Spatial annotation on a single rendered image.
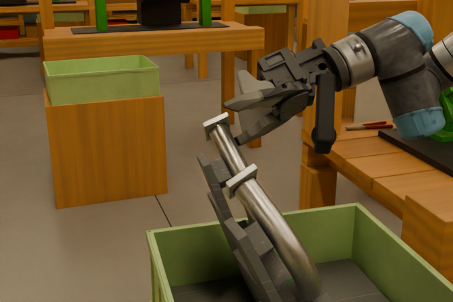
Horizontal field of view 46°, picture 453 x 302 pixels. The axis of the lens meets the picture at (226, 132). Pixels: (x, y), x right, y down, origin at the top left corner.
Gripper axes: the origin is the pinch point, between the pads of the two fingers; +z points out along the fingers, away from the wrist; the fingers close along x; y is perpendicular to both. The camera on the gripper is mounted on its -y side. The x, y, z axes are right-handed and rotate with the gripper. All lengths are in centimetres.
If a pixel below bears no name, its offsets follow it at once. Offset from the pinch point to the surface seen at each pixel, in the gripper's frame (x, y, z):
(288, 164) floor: -284, 70, -71
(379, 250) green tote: -24.9, -23.3, -18.3
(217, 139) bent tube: 1.2, -1.0, 1.9
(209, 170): 3.2, -5.4, 5.1
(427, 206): -42, -19, -38
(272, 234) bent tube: 13.5, -18.7, 2.8
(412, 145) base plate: -71, 1, -56
